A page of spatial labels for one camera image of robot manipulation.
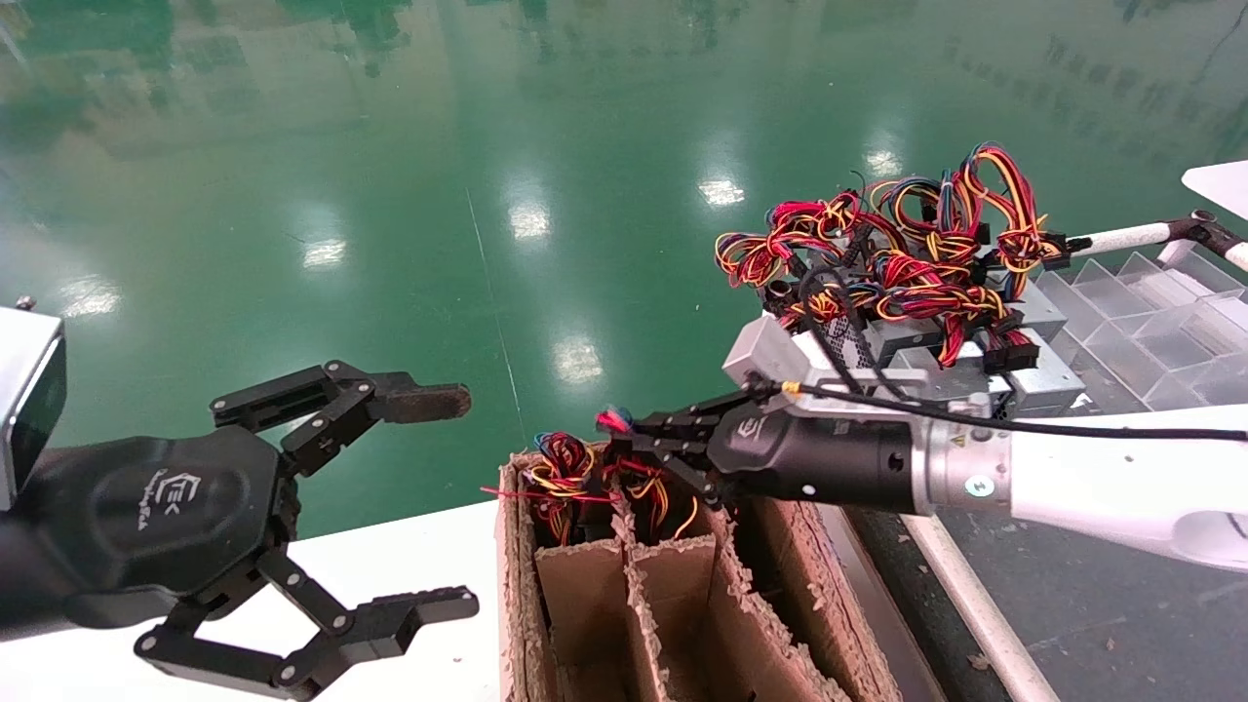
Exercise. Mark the white work table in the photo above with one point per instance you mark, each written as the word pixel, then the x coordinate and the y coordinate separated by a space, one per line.
pixel 1224 185

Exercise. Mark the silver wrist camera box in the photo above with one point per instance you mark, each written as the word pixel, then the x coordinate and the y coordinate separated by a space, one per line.
pixel 765 351
pixel 29 390

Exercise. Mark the white pipe table frame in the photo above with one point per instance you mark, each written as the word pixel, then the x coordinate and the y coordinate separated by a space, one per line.
pixel 975 604

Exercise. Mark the torn cardboard divider box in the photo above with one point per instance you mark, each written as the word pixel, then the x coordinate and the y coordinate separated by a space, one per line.
pixel 585 585

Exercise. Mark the clear acrylic divider tray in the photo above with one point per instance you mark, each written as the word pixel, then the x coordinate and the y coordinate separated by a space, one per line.
pixel 1150 331

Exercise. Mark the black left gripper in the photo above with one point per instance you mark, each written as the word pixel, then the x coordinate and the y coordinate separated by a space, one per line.
pixel 166 517

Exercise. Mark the power supply with honeycomb grille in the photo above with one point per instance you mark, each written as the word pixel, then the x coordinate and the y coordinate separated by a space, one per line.
pixel 838 341

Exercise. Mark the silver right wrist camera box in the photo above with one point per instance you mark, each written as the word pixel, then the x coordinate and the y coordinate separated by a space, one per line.
pixel 765 351

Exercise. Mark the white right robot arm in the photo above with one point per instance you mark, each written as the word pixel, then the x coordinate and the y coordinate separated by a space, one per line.
pixel 1121 487

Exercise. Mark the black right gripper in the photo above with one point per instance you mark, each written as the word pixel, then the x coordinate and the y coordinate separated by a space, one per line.
pixel 829 463

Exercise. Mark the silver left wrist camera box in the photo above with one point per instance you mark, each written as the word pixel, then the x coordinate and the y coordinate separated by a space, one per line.
pixel 29 390

